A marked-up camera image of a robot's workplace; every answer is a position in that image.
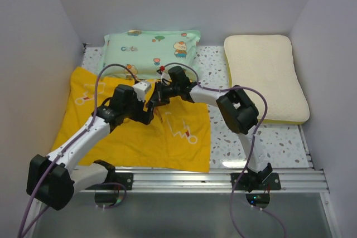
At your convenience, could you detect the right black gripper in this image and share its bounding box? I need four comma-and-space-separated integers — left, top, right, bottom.
151, 81, 180, 108

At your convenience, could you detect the green cartoon bear pillow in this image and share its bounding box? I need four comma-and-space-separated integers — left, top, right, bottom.
97, 30, 201, 79

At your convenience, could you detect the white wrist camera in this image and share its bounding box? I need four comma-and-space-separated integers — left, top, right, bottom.
157, 66, 171, 81
133, 81, 151, 102

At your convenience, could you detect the cream yellow-edged pillow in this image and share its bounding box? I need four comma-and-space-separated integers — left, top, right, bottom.
224, 35, 310, 125

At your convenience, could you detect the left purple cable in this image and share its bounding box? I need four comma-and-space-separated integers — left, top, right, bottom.
17, 64, 140, 238

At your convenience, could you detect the aluminium mounting rail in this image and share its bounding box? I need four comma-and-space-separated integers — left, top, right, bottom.
115, 168, 329, 193

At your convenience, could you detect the yellow pillowcase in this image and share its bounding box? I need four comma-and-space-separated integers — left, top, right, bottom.
52, 67, 211, 172

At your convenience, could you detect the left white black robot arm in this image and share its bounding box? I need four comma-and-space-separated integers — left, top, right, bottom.
26, 81, 152, 210

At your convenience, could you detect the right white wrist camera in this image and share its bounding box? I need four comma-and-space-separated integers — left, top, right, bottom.
157, 66, 171, 81

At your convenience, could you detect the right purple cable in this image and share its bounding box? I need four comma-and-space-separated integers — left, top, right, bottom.
163, 62, 288, 238

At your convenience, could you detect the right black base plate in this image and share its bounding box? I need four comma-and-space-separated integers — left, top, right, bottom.
230, 173, 282, 192

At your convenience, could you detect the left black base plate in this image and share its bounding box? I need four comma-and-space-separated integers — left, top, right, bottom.
105, 172, 134, 191

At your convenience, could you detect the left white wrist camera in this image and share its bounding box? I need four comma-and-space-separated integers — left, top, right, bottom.
133, 81, 151, 102

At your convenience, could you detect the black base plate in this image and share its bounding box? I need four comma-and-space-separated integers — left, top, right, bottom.
230, 173, 282, 192
105, 172, 134, 191

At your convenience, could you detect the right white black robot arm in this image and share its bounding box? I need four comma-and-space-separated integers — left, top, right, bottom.
147, 66, 273, 192

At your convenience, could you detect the purple cable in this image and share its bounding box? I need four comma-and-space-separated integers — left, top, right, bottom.
17, 64, 140, 238
163, 62, 288, 238

